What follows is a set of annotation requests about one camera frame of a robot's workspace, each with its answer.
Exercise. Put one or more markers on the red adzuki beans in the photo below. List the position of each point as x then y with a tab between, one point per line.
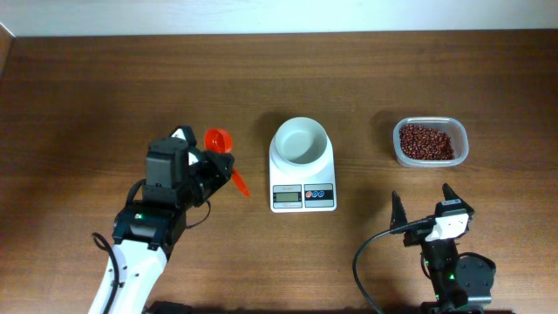
425	143

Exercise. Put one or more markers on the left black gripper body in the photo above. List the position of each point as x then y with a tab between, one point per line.
214	167

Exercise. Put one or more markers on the white round bowl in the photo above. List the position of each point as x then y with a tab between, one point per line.
300	141

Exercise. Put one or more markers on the clear plastic food container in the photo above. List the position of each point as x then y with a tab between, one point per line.
455	130

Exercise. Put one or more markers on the orange plastic measuring scoop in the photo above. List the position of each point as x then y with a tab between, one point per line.
219	140

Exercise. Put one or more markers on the white digital kitchen scale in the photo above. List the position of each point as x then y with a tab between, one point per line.
298	188

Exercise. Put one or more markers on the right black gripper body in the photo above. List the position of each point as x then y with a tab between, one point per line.
418	235

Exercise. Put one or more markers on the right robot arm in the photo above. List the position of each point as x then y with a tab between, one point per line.
461	282

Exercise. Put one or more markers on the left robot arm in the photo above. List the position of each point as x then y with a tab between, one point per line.
179	176

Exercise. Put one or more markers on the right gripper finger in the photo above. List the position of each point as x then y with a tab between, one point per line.
450	195
398	215

